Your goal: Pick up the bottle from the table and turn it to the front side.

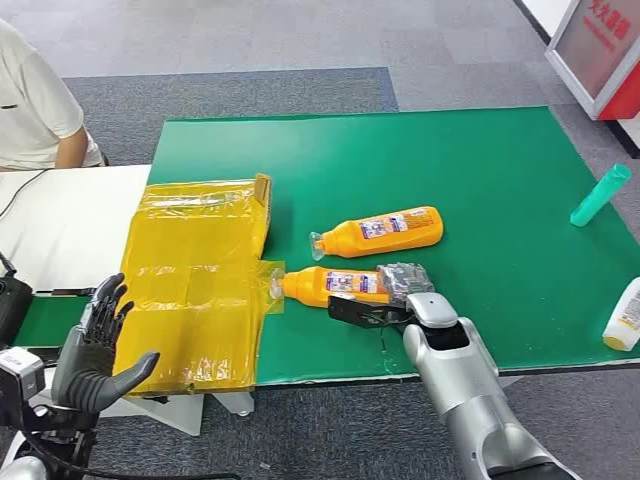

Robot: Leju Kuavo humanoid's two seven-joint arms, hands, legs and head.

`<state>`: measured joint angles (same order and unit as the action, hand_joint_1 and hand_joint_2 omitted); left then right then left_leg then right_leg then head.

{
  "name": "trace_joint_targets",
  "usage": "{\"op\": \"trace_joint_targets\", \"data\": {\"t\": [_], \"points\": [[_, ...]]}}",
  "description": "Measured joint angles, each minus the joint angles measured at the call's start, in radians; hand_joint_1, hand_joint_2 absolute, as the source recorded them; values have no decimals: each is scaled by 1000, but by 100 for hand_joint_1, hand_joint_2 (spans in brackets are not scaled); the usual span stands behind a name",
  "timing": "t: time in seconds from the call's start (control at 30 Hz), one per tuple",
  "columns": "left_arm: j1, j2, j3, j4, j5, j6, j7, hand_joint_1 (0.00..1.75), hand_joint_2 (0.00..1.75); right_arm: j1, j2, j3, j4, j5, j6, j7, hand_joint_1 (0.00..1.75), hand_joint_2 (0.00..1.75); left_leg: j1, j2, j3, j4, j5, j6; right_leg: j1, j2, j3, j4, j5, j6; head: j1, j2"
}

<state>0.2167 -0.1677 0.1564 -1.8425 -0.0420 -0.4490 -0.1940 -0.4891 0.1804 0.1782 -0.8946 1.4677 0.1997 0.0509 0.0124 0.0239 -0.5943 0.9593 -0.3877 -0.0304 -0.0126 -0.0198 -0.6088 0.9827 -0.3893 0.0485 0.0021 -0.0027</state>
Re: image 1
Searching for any white framed red sign board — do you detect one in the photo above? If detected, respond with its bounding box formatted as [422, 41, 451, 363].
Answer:
[544, 0, 640, 123]

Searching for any black motor box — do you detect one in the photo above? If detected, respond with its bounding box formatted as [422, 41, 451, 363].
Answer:
[0, 251, 34, 350]

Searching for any thin black table cable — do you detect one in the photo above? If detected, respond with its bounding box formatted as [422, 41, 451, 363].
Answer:
[0, 168, 51, 221]

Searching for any green plastic bottle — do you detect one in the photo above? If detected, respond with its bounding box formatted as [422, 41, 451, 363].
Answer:
[570, 162, 633, 229]

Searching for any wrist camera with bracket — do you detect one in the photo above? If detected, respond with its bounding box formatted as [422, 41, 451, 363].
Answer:
[0, 347, 47, 429]
[328, 295, 417, 331]

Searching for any orange bottle with clear cap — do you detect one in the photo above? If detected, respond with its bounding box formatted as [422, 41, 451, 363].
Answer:
[269, 266, 392, 310]
[309, 205, 445, 262]

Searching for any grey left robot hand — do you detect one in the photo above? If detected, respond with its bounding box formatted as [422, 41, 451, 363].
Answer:
[51, 272, 161, 416]

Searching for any green table mat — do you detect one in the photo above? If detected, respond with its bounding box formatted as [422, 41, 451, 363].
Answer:
[147, 105, 640, 388]

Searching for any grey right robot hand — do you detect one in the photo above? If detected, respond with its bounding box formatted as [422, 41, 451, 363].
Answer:
[377, 262, 435, 307]

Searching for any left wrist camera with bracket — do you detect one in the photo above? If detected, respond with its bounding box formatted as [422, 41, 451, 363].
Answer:
[0, 347, 47, 429]

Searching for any white plastic support bracket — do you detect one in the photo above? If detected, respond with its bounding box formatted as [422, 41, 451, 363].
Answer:
[210, 390, 256, 419]

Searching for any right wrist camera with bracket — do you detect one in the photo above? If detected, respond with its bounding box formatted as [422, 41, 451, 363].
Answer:
[328, 295, 417, 331]

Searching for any white bottle with yellow cap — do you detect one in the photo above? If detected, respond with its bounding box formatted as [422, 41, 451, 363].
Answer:
[602, 276, 640, 353]

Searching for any person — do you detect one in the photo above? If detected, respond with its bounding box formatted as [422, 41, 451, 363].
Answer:
[0, 18, 106, 173]

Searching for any yellow taped cardboard box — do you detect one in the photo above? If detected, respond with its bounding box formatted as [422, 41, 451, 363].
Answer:
[113, 173, 287, 397]

